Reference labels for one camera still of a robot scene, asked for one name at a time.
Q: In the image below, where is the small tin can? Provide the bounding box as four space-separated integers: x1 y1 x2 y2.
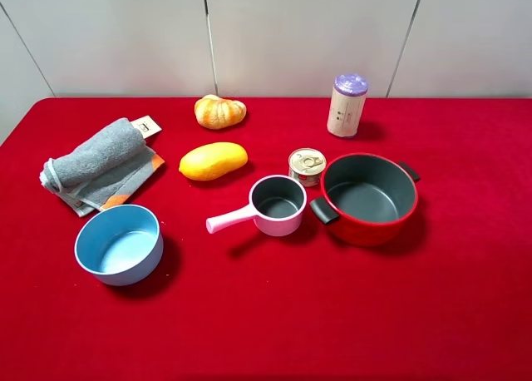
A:
288 148 327 187

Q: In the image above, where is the yellow mango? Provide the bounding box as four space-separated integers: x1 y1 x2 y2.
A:
179 142 249 181

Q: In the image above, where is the red cooking pot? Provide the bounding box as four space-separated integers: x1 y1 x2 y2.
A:
310 153 421 247

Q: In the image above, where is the blue plastic bowl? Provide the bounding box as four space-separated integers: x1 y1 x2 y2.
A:
74 205 164 286

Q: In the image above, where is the peeled orange mandarin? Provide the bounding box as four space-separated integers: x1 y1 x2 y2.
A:
194 95 247 130

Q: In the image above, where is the grey rolled towel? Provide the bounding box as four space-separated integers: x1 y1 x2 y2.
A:
39 116 165 217

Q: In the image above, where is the pink small saucepan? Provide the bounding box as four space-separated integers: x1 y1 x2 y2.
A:
205 175 308 237

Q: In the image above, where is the purple garbage bag roll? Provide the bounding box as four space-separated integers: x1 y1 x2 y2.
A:
327 73 368 138

